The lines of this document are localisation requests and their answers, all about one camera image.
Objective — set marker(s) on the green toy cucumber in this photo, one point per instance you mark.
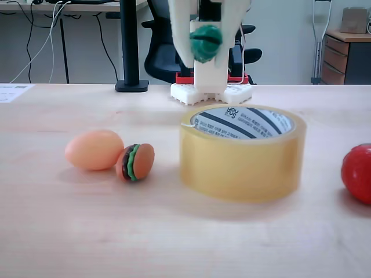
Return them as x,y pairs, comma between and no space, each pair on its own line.
205,43

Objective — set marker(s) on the black office chair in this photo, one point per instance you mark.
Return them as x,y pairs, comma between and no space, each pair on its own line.
159,60

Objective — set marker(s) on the red base clamp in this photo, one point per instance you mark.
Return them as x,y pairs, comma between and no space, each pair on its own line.
184,78

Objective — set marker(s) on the black pole stand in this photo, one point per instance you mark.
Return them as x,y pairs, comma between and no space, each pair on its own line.
130,43

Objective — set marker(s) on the grey metal crutch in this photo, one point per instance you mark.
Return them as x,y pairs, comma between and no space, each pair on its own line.
318,52

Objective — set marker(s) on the brown drawer cabinet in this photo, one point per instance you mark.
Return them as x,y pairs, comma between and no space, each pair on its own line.
336,60

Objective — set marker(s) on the cardboard box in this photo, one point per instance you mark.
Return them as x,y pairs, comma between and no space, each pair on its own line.
352,20

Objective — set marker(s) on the toy hamburger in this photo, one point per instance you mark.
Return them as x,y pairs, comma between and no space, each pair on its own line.
139,162

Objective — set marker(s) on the clear packing tape roll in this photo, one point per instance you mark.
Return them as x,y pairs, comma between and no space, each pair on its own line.
240,165

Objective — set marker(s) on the beige toy egg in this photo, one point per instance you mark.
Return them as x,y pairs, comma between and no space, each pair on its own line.
92,150

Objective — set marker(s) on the white printed paper sheet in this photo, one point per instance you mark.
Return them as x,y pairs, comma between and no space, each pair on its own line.
11,92

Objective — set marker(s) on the red toy tomato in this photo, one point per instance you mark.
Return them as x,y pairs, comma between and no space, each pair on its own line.
358,173

